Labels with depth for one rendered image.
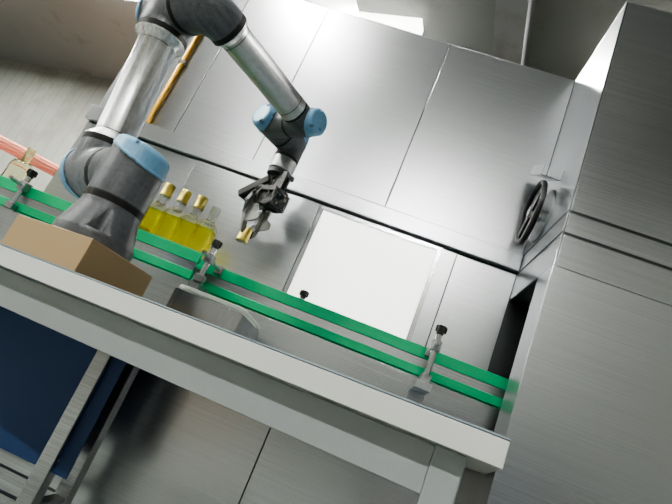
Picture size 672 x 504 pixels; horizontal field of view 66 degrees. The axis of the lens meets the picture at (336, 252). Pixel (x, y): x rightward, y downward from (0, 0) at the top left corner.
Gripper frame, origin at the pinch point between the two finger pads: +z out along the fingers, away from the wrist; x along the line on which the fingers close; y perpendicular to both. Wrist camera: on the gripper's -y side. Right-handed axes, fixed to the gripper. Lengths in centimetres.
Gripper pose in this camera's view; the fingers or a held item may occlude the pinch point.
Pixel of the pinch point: (246, 231)
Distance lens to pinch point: 149.9
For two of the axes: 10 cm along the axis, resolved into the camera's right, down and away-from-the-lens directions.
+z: -3.7, 8.8, -2.9
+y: 8.0, 1.4, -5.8
